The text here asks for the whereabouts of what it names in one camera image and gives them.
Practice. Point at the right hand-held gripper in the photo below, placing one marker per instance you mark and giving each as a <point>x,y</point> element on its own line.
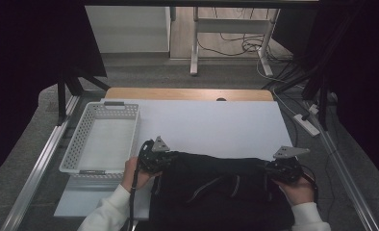
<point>288,152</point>

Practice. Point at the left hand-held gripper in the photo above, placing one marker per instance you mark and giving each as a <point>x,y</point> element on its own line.
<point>159,146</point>

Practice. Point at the black knit vest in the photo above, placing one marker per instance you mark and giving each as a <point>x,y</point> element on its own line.
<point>216,192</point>

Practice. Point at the white perforated plastic basket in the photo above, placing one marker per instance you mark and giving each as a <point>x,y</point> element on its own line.
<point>81,134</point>

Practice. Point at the person's right hand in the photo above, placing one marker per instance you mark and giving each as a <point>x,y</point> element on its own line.
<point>298,192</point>

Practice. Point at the person's left hand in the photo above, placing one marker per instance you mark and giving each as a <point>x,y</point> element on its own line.
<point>134,179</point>

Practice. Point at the white power strip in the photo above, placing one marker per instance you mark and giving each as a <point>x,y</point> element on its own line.
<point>306,125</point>

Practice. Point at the white plug adapter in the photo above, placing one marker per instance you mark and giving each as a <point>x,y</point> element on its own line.
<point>313,109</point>

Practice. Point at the wooden table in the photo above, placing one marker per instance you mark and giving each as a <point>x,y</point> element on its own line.
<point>178,94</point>

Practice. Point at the black metal stand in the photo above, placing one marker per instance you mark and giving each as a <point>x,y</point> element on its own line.
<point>61,99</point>
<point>322,106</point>

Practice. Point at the black curtain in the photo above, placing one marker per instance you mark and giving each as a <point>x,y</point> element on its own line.
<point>33,64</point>
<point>360,80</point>

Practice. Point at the white cabinet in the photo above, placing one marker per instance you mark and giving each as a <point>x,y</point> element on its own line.
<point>130,29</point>

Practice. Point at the aluminium rail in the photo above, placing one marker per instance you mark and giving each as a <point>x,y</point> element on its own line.
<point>40,166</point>
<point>348,183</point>

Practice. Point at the white desk frame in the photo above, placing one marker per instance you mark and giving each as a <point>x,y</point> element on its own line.
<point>232,25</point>

